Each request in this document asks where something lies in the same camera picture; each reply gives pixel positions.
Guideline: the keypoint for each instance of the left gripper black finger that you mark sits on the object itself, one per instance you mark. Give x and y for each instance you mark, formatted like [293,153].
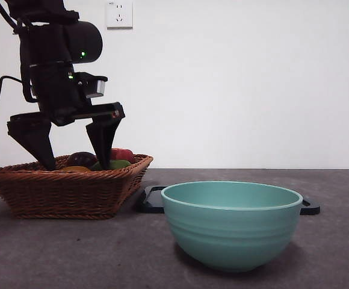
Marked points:
[36,138]
[103,138]

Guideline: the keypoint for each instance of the green lime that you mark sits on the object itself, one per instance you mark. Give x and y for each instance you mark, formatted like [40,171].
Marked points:
[120,164]

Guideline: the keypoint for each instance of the yellow-brown kiwi fruit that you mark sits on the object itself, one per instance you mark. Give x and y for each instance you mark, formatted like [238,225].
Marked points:
[75,169]

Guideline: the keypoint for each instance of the pale grey left wrist camera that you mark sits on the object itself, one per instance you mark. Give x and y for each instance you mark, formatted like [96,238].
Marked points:
[97,87]

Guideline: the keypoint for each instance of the white wall socket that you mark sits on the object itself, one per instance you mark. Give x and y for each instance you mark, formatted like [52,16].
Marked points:
[120,15]

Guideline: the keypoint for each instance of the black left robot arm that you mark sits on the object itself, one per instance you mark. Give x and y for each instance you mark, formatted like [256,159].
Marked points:
[57,39]

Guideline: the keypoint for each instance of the dark purple plum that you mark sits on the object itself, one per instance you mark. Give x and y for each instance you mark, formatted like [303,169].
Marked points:
[81,159]

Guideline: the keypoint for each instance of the teal ceramic bowl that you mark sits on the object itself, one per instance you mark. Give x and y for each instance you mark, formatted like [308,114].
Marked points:
[231,234]

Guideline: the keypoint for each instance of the red apple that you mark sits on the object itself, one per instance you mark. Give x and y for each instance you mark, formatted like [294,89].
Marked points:
[123,154]

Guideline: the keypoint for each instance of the dark rectangular tray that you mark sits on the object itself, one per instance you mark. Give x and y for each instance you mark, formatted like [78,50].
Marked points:
[150,201]

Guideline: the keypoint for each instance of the brown wicker basket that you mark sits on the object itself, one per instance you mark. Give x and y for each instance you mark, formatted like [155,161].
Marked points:
[57,195]

